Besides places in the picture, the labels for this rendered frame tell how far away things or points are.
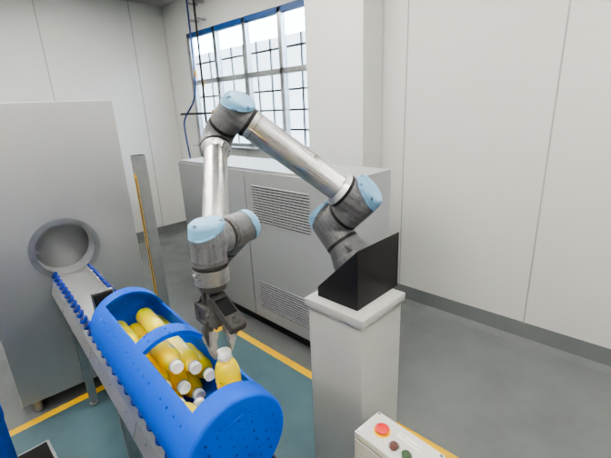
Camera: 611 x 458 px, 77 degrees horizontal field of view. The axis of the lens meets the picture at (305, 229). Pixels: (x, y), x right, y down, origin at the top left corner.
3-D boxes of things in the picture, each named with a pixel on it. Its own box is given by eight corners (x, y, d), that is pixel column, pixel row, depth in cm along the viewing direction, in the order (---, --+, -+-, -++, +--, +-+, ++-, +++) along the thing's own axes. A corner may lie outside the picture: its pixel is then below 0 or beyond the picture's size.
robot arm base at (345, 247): (357, 262, 179) (345, 244, 182) (380, 242, 165) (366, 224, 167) (329, 277, 167) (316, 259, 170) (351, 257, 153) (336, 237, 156)
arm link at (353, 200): (358, 213, 174) (215, 110, 152) (385, 187, 164) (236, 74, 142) (358, 233, 162) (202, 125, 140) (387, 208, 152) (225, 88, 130)
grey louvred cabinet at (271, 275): (233, 274, 468) (220, 154, 424) (386, 341, 324) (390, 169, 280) (194, 291, 431) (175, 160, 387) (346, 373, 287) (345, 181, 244)
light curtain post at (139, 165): (185, 410, 258) (141, 154, 207) (188, 415, 254) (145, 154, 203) (175, 415, 255) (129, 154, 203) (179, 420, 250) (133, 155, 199)
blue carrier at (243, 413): (169, 329, 174) (150, 274, 163) (292, 446, 111) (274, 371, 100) (105, 364, 158) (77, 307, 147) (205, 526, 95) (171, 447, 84)
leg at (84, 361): (97, 398, 273) (78, 320, 254) (100, 403, 268) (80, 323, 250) (88, 403, 269) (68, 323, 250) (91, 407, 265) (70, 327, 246)
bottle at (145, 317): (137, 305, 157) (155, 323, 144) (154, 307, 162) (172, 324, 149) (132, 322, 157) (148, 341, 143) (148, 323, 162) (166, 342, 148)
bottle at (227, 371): (229, 403, 113) (218, 347, 109) (251, 406, 111) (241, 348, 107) (217, 421, 107) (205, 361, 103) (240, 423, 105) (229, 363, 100)
